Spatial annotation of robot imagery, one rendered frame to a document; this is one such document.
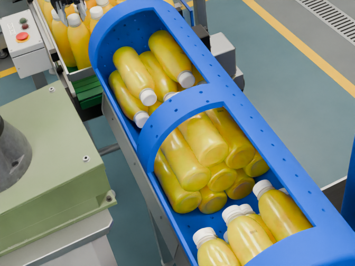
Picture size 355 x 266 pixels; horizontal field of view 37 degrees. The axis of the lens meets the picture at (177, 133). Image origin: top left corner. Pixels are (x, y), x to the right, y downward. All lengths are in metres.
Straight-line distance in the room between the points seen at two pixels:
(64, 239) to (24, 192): 0.12
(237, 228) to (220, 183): 0.21
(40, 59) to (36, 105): 0.53
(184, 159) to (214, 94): 0.15
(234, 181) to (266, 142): 0.19
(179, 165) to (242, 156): 0.13
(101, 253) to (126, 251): 1.23
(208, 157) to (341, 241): 0.33
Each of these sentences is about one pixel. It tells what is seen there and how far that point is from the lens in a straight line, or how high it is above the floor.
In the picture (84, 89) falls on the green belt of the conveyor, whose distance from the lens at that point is 1.70.
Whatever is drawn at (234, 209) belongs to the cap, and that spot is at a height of 1.14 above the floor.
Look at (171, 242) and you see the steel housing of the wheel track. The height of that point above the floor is 0.87.
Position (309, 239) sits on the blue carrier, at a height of 1.23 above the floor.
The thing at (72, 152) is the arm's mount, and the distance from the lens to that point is 0.98.
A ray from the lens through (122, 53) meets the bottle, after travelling 1.41.
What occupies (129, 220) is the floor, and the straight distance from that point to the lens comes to 2.44.
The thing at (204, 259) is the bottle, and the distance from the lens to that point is 0.97.
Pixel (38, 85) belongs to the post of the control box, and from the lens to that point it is 1.78.
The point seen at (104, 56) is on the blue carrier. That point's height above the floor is 1.09.
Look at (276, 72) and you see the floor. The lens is 3.05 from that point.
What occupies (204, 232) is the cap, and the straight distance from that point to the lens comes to 1.01.
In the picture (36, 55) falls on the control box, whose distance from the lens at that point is 1.61.
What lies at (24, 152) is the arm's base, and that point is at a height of 1.29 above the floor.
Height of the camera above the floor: 1.96
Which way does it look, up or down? 46 degrees down
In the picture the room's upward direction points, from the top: 9 degrees counter-clockwise
